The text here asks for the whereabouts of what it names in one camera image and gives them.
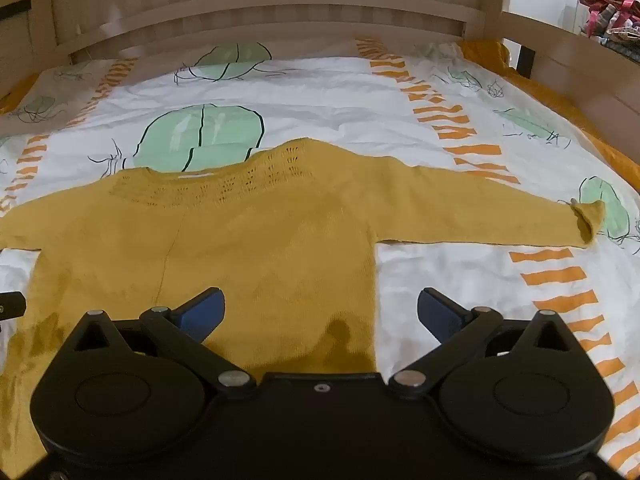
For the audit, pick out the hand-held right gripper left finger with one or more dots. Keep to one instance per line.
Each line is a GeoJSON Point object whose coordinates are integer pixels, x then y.
{"type": "Point", "coordinates": [202, 316]}

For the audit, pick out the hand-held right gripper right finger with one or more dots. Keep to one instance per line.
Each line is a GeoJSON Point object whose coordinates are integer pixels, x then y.
{"type": "Point", "coordinates": [439, 313]}

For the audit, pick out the wooden bed headboard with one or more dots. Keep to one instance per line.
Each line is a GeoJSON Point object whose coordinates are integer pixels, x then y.
{"type": "Point", "coordinates": [280, 15]}

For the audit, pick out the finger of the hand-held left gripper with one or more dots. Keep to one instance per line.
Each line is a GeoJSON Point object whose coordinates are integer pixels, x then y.
{"type": "Point", "coordinates": [12, 305]}

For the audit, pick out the white cactus print duvet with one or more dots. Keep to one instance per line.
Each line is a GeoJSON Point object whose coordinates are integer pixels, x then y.
{"type": "Point", "coordinates": [350, 105]}

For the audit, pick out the mustard yellow knit sweater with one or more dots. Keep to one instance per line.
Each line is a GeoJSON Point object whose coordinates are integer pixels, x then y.
{"type": "Point", "coordinates": [240, 240]}

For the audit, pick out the pile of colourful clothes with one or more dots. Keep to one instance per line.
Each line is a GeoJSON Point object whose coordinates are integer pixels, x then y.
{"type": "Point", "coordinates": [611, 19]}

